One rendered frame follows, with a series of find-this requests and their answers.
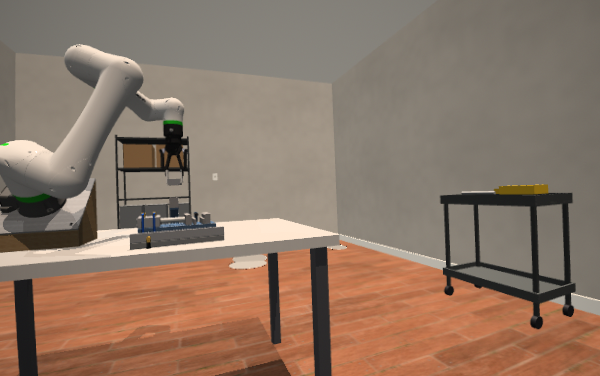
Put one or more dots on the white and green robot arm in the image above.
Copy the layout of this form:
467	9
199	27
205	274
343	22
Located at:
66	173

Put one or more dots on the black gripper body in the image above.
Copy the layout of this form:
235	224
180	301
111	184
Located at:
173	142

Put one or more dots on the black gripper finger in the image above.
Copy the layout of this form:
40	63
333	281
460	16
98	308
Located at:
162	151
180	163

